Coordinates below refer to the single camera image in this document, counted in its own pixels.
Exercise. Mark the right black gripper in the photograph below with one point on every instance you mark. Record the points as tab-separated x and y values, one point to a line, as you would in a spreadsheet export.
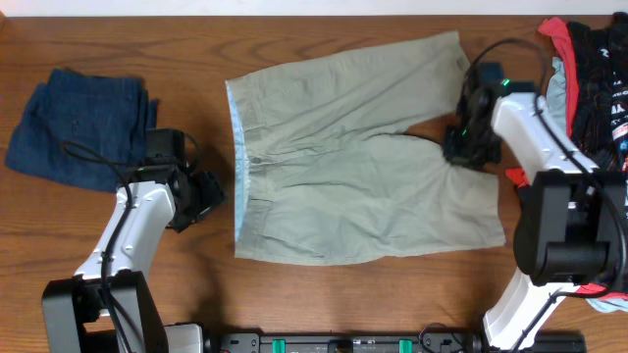
454	151

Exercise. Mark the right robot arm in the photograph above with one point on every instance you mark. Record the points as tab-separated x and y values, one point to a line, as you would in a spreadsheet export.
521	311

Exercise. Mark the folded navy blue shorts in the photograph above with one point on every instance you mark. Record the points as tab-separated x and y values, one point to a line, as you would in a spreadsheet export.
108	115

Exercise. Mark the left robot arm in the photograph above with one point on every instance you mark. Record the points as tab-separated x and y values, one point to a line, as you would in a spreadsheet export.
106	306

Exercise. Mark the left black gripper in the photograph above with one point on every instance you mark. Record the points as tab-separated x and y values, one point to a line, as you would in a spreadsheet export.
214	194

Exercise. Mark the black patterned shirt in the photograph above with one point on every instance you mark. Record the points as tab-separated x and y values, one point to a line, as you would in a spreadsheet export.
601	98

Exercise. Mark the light blue garment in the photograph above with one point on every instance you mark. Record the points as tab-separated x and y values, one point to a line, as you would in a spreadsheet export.
556	94

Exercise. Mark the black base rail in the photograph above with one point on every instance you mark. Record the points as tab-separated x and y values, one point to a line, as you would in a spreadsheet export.
434	338

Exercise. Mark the red garment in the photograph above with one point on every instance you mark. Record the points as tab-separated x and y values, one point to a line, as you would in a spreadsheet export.
556	29

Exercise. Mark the khaki shorts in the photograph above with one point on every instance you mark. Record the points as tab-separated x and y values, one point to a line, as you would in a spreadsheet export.
327	174

